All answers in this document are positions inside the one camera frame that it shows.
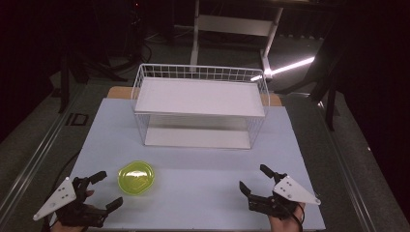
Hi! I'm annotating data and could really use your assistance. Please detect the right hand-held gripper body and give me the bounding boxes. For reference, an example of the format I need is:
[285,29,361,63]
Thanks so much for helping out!
[247,175,322,220]

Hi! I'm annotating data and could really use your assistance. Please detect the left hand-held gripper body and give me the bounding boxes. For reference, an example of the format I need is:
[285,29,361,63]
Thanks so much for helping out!
[32,176,109,228]

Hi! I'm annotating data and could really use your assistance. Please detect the green plastic bowl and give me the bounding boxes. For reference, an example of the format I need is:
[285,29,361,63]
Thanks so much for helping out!
[117,160,156,196]

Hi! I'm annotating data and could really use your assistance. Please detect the white wire shelf rack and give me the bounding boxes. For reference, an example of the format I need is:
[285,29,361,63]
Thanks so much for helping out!
[131,63,272,151]

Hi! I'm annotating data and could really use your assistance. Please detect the person's left hand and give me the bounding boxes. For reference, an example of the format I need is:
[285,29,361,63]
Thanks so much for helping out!
[57,189,96,232]

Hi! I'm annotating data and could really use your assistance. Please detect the person's right hand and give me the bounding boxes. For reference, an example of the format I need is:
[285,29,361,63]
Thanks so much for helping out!
[268,202,307,232]

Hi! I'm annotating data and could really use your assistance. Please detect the light blue table mat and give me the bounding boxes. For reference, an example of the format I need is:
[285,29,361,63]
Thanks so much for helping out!
[51,98,327,232]

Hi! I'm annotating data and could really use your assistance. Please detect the black metal stand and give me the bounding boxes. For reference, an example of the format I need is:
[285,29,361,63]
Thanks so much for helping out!
[277,47,347,132]

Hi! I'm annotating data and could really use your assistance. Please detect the black tripod stand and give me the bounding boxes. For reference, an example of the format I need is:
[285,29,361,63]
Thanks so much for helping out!
[57,47,130,114]

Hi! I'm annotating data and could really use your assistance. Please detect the white metal stand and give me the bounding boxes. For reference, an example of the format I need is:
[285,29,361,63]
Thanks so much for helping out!
[189,0,285,79]

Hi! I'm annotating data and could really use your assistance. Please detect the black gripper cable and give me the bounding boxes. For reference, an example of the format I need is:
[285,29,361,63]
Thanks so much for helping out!
[283,202,306,232]

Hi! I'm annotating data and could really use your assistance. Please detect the metal floor rail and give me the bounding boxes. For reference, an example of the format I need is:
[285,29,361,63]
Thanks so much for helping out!
[317,100,380,232]
[0,84,89,220]

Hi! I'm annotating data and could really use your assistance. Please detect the black rectangular floor frame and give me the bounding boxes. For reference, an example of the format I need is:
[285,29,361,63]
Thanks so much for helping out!
[65,112,90,128]

